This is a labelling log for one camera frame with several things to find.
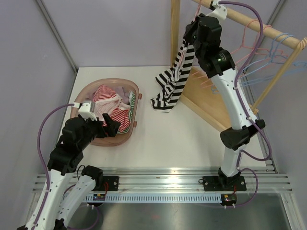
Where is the mauve tank top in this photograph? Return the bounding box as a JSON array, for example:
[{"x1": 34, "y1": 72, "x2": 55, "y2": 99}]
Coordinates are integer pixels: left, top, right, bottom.
[{"x1": 87, "y1": 85, "x2": 128, "y2": 104}]

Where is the aluminium rail frame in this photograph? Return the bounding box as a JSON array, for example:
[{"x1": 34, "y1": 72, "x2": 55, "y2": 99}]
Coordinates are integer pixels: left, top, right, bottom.
[{"x1": 32, "y1": 134, "x2": 293, "y2": 192}]

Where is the white slotted cable duct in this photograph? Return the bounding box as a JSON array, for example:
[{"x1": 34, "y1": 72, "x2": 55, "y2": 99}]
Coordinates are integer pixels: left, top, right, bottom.
[{"x1": 84, "y1": 194, "x2": 222, "y2": 204}]

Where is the pink plastic basin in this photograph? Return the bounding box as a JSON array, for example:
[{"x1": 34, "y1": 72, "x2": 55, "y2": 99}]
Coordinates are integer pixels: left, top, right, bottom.
[{"x1": 74, "y1": 78, "x2": 142, "y2": 147}]

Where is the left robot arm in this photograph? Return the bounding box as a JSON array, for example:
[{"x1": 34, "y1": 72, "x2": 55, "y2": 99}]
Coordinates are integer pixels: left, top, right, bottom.
[{"x1": 19, "y1": 114, "x2": 120, "y2": 230}]

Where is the black white striped tank top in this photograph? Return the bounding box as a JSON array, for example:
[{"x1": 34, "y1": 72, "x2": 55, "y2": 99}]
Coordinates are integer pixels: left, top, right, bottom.
[{"x1": 150, "y1": 40, "x2": 195, "y2": 113}]

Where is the wooden clothes rack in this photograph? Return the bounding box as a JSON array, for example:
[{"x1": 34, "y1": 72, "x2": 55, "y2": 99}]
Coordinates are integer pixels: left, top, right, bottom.
[{"x1": 170, "y1": 0, "x2": 307, "y2": 131}]

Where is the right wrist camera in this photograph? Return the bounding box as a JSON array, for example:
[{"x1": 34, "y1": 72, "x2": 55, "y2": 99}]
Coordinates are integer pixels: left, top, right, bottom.
[{"x1": 207, "y1": 0, "x2": 228, "y2": 22}]

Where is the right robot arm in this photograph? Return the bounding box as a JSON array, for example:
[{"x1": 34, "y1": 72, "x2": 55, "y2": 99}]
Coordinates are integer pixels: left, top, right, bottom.
[{"x1": 184, "y1": 14, "x2": 265, "y2": 191}]

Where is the pink hanger of mauve top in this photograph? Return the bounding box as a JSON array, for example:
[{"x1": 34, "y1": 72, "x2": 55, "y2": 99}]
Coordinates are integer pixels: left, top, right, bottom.
[{"x1": 199, "y1": 23, "x2": 274, "y2": 89}]

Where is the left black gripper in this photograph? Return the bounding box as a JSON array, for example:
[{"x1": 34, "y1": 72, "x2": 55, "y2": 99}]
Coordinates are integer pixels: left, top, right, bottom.
[{"x1": 78, "y1": 113, "x2": 120, "y2": 150}]

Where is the blue hanger of green top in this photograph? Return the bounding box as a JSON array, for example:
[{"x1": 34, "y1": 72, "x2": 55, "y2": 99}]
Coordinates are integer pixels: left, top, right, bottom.
[{"x1": 239, "y1": 33, "x2": 294, "y2": 87}]

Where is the green striped tank top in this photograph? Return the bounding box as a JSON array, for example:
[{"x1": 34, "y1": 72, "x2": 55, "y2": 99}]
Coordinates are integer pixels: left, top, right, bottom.
[{"x1": 118, "y1": 91, "x2": 136, "y2": 134}]

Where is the red striped tank top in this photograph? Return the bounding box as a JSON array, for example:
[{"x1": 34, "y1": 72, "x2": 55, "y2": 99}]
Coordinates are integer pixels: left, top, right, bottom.
[{"x1": 92, "y1": 85, "x2": 136, "y2": 134}]

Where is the pink hanger of black top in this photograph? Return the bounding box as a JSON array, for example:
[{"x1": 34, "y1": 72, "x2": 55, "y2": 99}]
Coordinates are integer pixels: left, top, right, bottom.
[{"x1": 179, "y1": 1, "x2": 201, "y2": 64}]

